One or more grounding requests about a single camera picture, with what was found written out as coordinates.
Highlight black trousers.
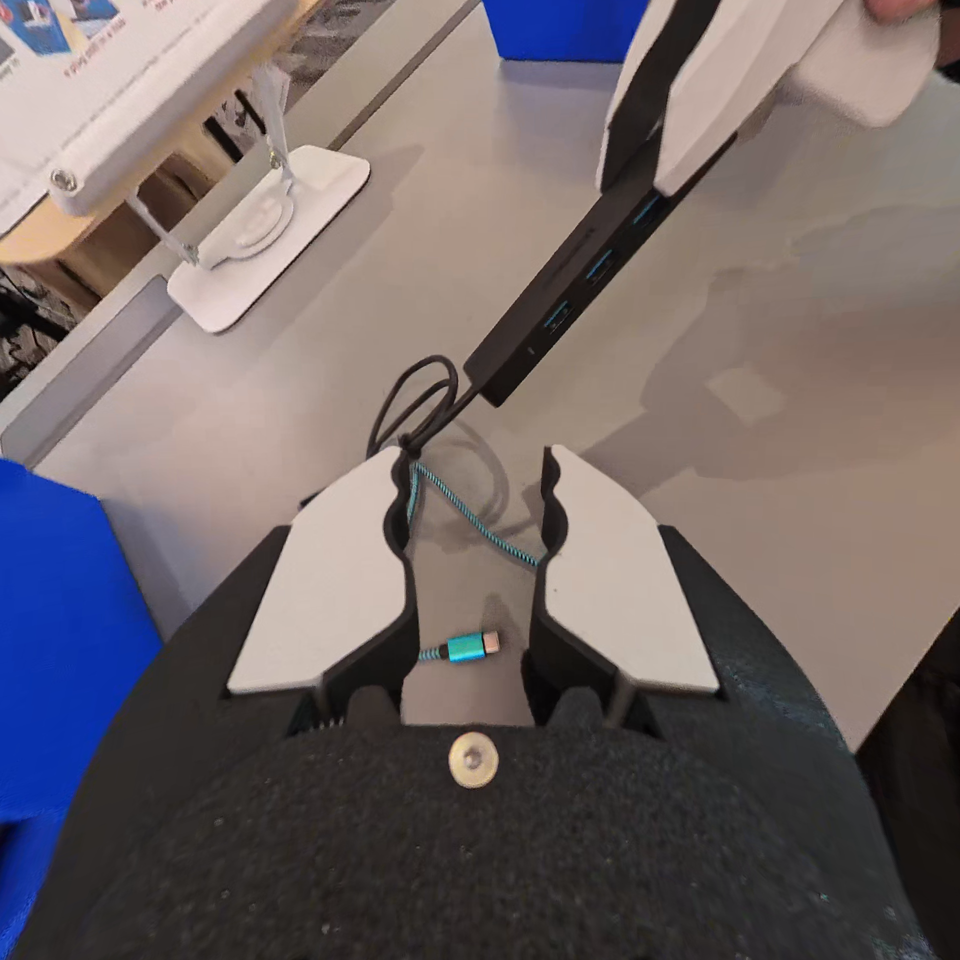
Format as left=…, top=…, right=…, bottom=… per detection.
left=855, top=607, right=960, bottom=960

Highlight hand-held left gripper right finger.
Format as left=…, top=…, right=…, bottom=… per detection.
left=529, top=444, right=723, bottom=727

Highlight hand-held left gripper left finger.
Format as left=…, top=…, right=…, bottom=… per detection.
left=225, top=446, right=419, bottom=714

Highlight black usb hub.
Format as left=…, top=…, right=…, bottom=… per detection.
left=463, top=142, right=740, bottom=408

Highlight blue plastic bin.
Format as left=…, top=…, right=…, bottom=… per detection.
left=482, top=0, right=651, bottom=63
left=0, top=457, right=164, bottom=960

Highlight person's right hand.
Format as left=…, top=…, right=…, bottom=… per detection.
left=862, top=0, right=944, bottom=26

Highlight teal braided usb cable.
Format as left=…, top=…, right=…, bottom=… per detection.
left=407, top=461, right=543, bottom=666

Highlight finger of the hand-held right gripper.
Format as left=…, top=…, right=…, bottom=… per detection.
left=652, top=0, right=850, bottom=199
left=594, top=0, right=723, bottom=194

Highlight wooden document stand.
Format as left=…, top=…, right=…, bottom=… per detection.
left=0, top=0, right=372, bottom=335

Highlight cardboard box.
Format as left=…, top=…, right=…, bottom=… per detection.
left=52, top=127, right=250, bottom=301

